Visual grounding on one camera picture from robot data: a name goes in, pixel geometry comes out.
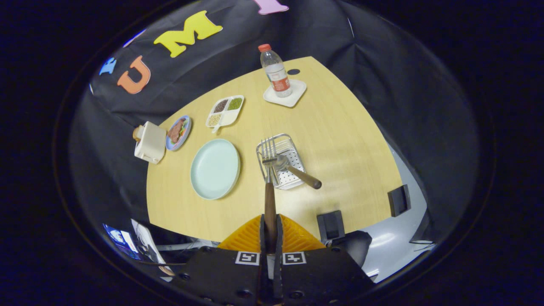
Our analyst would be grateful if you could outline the white divided dish with grains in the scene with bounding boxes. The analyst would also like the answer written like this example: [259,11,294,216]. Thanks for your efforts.
[206,95,245,134]

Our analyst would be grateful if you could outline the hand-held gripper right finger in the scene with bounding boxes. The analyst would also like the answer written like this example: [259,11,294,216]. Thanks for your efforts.
[274,214,377,306]

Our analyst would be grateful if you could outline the cream white toaster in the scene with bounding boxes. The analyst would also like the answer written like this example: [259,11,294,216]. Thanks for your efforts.
[134,121,167,164]

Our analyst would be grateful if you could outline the meat slice with vegetables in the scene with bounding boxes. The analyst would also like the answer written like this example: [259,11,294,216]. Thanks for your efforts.
[168,119,186,144]

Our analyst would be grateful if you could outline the clear plastic water bottle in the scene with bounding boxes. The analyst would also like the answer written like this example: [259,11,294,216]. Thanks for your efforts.
[258,44,293,98]

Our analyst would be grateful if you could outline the black table clamp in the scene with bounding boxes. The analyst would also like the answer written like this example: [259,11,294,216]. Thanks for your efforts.
[388,184,411,217]
[317,210,346,243]

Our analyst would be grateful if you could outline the wooden handled metal fork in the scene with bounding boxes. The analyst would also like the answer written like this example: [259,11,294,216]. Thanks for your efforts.
[260,136,279,255]

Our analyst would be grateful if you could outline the blue rimmed plate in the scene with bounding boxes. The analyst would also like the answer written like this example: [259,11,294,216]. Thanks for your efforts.
[165,115,192,151]

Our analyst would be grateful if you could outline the pale green plate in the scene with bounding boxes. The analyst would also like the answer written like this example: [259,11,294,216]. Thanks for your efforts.
[190,139,241,200]

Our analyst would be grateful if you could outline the wooden handled metal spoon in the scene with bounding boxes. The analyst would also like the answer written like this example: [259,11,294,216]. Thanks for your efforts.
[263,154,322,190]

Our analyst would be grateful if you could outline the white printed sheet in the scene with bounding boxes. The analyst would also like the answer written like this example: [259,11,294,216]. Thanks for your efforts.
[131,219,176,277]

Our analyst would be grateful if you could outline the metal wire cutlery basket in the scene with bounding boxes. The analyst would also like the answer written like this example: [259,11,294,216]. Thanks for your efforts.
[256,133,306,190]

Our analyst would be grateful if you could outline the black backdrop cloth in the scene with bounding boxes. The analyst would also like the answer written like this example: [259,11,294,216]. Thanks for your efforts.
[68,0,481,255]

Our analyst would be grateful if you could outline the white square coaster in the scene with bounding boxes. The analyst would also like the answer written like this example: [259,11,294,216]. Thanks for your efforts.
[263,79,307,108]

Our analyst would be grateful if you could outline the computer screen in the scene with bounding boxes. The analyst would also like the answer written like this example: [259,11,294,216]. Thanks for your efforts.
[103,223,141,261]

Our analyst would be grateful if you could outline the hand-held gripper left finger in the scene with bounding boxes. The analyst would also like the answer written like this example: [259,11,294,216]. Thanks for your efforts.
[170,214,272,306]

